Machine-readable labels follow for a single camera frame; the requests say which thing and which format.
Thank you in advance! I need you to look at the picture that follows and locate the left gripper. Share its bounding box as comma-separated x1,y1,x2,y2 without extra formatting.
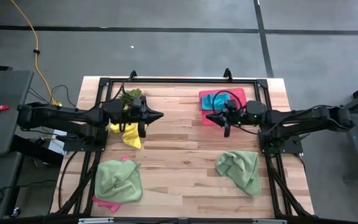
102,96,165,138

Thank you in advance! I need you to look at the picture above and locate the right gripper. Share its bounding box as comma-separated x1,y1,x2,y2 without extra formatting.
205,100,269,138

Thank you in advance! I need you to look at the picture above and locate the blue microfiber towel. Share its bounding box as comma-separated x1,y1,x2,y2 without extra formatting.
200,93,231,111

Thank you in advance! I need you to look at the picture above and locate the green microfiber towel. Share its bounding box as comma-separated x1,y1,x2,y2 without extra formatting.
215,150,260,197
94,159,144,203

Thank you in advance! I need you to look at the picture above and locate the yellow microfiber towel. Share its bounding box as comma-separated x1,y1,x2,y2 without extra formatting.
109,105,143,150

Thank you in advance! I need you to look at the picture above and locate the pink microfiber towel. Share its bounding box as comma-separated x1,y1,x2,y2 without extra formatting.
91,156,131,213

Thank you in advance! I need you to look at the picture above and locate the succulent plant in black pot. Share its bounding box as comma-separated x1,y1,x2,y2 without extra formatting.
118,88,144,105

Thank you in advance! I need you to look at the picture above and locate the pink plastic bin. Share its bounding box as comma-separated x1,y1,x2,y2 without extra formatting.
198,87,248,127

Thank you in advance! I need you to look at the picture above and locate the white power adapter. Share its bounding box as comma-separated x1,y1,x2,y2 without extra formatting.
47,129,68,156

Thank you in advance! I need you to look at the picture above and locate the dark grey side table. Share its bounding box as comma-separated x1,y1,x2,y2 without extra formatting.
0,70,34,157

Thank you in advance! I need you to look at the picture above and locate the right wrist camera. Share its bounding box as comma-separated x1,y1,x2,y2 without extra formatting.
225,99,239,114

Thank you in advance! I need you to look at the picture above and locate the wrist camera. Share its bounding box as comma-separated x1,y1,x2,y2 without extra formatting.
131,96,145,113
225,99,239,114

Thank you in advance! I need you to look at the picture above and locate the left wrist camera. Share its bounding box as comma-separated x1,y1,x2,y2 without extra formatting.
131,96,145,113

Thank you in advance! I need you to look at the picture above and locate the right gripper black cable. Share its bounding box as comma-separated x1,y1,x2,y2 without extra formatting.
211,90,260,136

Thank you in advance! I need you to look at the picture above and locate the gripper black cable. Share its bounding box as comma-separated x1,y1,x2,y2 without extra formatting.
118,104,130,133
211,90,260,136

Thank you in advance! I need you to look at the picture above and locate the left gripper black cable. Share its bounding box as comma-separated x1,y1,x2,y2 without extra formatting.
118,104,130,133

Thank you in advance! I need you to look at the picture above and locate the black aluminium table frame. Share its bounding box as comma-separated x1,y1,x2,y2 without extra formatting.
50,67,316,224

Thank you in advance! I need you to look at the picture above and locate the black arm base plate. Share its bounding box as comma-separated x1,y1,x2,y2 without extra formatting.
258,130,305,155
63,127,109,152

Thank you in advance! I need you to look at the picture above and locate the silver metal bracket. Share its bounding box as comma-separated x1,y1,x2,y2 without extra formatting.
252,219,288,224
78,217,114,224

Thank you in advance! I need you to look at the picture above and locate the yellow extension cable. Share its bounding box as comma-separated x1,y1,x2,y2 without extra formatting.
10,0,62,107

